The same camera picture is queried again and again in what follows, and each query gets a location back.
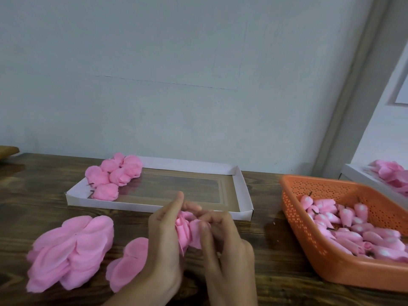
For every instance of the person's left hand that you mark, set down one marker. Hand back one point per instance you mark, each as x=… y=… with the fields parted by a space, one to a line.
x=164 y=248

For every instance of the person's right hand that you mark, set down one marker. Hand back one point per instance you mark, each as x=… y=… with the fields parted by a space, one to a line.
x=226 y=261

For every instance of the stack of pink petals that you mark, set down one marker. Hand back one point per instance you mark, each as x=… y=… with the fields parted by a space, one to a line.
x=69 y=251
x=126 y=264

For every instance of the white shallow tray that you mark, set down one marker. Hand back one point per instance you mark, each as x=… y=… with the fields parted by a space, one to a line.
x=185 y=188

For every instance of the pink petal flower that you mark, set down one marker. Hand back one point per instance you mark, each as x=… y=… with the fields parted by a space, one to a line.
x=132 y=165

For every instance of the group of finished pink roses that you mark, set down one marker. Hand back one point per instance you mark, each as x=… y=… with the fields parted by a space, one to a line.
x=95 y=176

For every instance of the pink rose buds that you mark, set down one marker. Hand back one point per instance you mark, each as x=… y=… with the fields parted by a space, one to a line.
x=344 y=227

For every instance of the pile of pink petals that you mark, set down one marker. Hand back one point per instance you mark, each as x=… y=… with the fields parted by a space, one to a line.
x=389 y=172

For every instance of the orange plastic basket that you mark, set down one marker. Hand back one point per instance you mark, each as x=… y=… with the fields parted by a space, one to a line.
x=331 y=271

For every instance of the white paper notice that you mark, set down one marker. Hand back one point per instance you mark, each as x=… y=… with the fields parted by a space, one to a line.
x=402 y=92

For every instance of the grey door frame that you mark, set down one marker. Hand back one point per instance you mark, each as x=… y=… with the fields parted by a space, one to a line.
x=357 y=83

